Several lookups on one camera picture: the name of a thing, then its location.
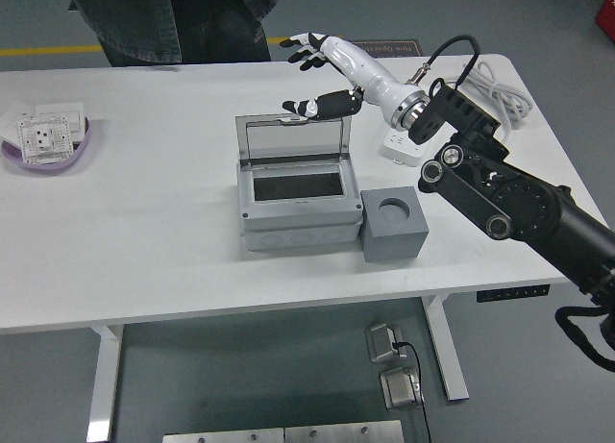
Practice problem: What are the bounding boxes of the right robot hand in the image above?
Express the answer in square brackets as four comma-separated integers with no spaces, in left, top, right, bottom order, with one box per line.
[280,31,419,125]

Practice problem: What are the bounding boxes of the transparent hinged box lid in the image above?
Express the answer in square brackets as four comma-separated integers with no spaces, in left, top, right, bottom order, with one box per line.
[234,111,353,168]

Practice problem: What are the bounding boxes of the grey cube with round hole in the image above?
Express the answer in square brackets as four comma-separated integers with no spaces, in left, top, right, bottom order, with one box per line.
[359,185,430,264]

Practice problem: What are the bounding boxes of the dark floor sign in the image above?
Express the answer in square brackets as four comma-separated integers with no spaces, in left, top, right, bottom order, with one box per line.
[353,39,427,60]

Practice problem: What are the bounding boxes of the white power strip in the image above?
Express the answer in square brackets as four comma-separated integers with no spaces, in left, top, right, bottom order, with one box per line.
[381,125,433,168]

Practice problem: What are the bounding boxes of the person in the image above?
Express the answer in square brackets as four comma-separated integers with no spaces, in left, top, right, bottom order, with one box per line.
[66,0,279,68]

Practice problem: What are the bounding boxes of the red object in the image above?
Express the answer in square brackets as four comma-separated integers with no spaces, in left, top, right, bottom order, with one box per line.
[594,0,615,31]

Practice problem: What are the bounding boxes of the black table control panel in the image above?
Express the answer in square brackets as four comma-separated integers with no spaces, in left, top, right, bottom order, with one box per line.
[476,283,552,304]

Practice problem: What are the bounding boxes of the silver foot pedal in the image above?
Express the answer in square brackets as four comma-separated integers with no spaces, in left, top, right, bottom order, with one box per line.
[379,365,427,410]
[363,321,407,364]

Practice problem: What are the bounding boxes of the purple bowl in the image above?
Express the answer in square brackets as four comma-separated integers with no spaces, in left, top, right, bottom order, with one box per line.
[0,115,92,171]

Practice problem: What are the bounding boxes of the white table leg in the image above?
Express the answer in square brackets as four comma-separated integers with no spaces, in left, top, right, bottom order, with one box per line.
[421,296,470,404]
[86,323,125,443]

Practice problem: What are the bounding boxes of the white socket module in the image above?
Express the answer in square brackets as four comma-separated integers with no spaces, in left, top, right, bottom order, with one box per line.
[16,115,76,165]

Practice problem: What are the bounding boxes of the metal plate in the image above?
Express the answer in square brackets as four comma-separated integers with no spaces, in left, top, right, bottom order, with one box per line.
[283,419,405,443]
[161,428,284,443]

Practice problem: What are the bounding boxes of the white power cord with plug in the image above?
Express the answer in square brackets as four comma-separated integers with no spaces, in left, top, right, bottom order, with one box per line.
[454,61,534,144]

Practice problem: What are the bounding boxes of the grey electrical enclosure box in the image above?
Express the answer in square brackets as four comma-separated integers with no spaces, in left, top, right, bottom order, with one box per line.
[235,157,364,260]

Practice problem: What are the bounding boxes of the white switch plate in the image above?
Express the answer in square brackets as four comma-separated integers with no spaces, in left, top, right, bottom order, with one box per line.
[34,102,86,135]
[0,101,38,146]

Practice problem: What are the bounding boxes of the black pedal cable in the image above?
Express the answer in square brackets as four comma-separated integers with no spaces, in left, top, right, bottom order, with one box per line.
[391,339,433,443]

